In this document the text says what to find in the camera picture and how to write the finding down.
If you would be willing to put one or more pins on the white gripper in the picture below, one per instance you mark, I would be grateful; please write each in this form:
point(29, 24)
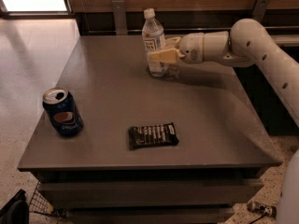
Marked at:
point(192, 48)

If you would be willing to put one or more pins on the clear plastic water bottle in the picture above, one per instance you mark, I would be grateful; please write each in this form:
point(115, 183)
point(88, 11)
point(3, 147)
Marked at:
point(153, 38)

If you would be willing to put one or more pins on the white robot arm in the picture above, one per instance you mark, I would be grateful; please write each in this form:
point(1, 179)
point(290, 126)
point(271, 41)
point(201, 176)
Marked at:
point(246, 44)

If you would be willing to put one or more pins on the black snack bar wrapper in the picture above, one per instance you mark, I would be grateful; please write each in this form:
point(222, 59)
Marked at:
point(162, 135)

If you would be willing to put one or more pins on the grey drawer cabinet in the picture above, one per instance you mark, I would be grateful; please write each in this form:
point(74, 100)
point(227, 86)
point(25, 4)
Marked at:
point(220, 136)

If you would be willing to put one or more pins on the blue Pepsi can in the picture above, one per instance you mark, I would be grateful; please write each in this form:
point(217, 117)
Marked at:
point(62, 111)

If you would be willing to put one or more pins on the grey upper drawer front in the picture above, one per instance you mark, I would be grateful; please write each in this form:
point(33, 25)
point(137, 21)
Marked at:
point(150, 193)

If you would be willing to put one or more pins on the grey drawer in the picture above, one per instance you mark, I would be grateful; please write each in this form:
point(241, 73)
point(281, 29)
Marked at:
point(150, 193)
point(151, 216)

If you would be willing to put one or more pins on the grey lower drawer front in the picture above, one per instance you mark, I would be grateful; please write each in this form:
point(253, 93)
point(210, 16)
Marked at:
point(151, 216)

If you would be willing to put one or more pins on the black object on floor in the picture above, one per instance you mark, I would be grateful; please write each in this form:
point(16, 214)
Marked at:
point(16, 210)

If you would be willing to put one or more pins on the left metal wall bracket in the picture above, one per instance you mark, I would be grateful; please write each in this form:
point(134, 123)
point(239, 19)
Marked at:
point(119, 13)

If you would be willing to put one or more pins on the metal wall bracket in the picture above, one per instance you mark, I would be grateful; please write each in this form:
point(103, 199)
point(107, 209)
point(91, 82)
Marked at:
point(119, 13)
point(259, 8)

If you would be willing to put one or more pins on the right metal wall bracket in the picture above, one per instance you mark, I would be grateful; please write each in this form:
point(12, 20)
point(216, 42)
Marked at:
point(259, 8)

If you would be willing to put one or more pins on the black wire basket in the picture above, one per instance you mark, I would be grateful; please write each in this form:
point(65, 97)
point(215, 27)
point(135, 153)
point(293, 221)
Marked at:
point(39, 205)

